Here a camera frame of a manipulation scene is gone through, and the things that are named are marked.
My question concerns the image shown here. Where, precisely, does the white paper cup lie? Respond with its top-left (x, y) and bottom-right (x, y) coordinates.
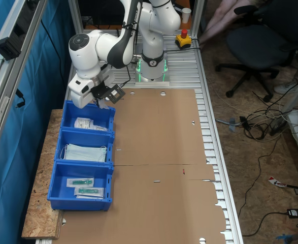
top-left (181, 7), bottom-right (192, 24)

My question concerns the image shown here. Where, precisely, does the blue bin with syringe packets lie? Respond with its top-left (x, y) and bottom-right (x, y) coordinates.
top-left (47, 160), bottom-right (114, 211)

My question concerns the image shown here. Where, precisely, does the red and white label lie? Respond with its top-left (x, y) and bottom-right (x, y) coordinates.
top-left (268, 175), bottom-right (288, 189)

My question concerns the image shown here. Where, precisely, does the OSB wood board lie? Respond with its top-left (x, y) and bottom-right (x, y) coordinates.
top-left (21, 109), bottom-right (64, 240)

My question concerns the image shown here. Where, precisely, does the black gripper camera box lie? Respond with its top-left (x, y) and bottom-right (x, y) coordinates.
top-left (90, 82), bottom-right (126, 104)

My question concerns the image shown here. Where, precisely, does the blue tape piece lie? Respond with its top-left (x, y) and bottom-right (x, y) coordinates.
top-left (275, 233), bottom-right (294, 242)

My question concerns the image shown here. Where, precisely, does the clear packet with green syringe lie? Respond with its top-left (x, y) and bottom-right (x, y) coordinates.
top-left (67, 177), bottom-right (95, 188)
top-left (74, 187), bottom-right (105, 199)

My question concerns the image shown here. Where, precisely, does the black camera on beam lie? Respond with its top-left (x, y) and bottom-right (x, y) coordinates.
top-left (0, 22), bottom-right (21, 61)

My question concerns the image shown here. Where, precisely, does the black power strip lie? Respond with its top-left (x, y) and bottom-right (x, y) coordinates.
top-left (269, 118), bottom-right (289, 136)

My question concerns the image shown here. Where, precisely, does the stack of pale face masks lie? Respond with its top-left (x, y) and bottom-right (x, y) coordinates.
top-left (59, 143), bottom-right (108, 163)

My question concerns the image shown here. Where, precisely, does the blue bin with masks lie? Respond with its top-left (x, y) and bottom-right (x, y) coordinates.
top-left (54, 128), bottom-right (115, 166)

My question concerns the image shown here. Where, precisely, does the black cable plug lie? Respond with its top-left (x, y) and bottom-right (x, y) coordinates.
top-left (14, 88), bottom-right (26, 109)

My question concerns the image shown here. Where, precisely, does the aluminium beam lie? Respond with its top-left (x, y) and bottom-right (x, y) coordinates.
top-left (0, 0), bottom-right (48, 176)

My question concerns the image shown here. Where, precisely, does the blue bin with gauze packets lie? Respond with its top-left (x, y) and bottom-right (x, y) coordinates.
top-left (60, 100), bottom-right (116, 134)

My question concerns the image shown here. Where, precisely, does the person's leg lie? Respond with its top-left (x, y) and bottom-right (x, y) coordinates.
top-left (198, 0), bottom-right (232, 44)
top-left (209, 0), bottom-right (256, 36)

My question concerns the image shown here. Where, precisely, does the yellow emergency stop button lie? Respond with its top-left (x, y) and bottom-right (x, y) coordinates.
top-left (175, 29), bottom-right (192, 50)

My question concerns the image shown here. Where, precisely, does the brown cardboard sheet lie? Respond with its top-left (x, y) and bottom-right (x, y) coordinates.
top-left (52, 87), bottom-right (227, 244)

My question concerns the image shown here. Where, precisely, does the black office chair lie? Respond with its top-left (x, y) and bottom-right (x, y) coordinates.
top-left (214, 5), bottom-right (298, 102)

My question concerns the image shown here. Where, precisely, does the white printed gauze packet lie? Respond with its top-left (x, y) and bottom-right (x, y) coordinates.
top-left (92, 98), bottom-right (110, 110)
top-left (74, 116), bottom-right (96, 130)

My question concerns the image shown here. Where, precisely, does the grey tape piece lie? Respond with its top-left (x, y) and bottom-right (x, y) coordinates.
top-left (228, 117), bottom-right (238, 133)

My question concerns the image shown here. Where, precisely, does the person's white shoe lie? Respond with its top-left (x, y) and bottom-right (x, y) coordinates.
top-left (274, 81), bottom-right (298, 95)

